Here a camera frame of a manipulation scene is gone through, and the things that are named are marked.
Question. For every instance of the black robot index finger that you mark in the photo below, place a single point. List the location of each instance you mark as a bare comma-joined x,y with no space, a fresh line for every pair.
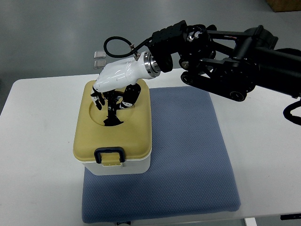
130,96

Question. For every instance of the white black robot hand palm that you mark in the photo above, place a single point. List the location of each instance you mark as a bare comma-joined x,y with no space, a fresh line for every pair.
121,73

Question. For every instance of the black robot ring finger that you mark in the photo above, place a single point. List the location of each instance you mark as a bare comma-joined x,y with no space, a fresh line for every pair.
94,95

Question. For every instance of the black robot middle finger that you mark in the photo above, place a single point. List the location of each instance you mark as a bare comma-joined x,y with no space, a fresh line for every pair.
101,102

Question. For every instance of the yellow box lid black handle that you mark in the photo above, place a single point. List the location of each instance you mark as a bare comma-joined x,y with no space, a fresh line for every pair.
134,134

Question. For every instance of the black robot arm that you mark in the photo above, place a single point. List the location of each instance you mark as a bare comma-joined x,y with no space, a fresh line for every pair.
229,64

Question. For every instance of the white storage box base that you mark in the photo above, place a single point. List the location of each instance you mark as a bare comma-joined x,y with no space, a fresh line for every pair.
131,166

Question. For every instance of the brown cardboard box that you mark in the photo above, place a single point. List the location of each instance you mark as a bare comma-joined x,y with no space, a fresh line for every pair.
284,5

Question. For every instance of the upper metal floor plate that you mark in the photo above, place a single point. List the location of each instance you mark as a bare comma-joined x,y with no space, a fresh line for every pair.
99,54

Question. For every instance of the blue grey cushion mat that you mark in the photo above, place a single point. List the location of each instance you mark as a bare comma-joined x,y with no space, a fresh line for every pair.
190,171

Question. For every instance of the black table bracket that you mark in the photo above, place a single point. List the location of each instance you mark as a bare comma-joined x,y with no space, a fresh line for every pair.
290,216

